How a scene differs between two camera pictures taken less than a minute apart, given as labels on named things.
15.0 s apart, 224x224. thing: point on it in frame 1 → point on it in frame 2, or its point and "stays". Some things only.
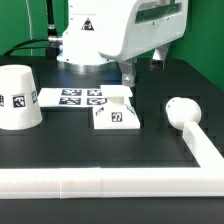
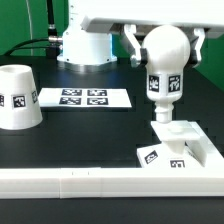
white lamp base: (118, 112) → (176, 151)
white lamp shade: (19, 100) stays
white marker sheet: (71, 97) stays
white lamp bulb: (180, 110) → (165, 50)
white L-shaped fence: (87, 182) stays
